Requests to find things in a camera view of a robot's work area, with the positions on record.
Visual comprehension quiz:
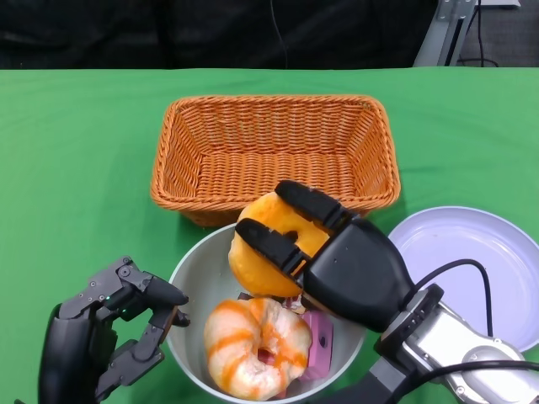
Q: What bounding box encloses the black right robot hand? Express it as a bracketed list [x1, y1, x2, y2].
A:
[234, 179, 416, 336]

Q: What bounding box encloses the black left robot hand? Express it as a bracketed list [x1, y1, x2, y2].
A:
[38, 255, 190, 404]

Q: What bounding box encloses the orange bagel bread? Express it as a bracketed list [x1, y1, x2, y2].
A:
[228, 191, 332, 298]

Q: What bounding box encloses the grey round bowl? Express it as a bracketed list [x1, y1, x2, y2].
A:
[166, 222, 367, 404]

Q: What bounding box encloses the pink cake slice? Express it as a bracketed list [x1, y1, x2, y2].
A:
[302, 310, 335, 378]

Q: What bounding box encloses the white round plate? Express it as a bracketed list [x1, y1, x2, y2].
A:
[387, 205, 539, 354]

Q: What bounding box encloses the orange wicker basket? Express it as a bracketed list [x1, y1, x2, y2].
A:
[150, 94, 401, 228]

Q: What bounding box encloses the white orange-striped donut bread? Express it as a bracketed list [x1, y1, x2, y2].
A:
[203, 297, 314, 401]

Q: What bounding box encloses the green tablecloth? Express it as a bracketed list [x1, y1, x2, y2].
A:
[0, 66, 539, 404]

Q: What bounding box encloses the grey metal stand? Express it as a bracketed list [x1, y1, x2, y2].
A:
[413, 0, 481, 67]

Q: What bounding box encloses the black fabric backdrop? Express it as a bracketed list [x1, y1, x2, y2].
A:
[0, 0, 439, 72]

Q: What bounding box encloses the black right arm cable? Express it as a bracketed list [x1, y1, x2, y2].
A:
[410, 258, 494, 338]
[420, 359, 539, 380]

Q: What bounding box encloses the black floor cable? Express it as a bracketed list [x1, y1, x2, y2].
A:
[457, 20, 500, 67]

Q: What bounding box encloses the thin black hanging cable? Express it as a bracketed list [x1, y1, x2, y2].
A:
[271, 0, 291, 71]

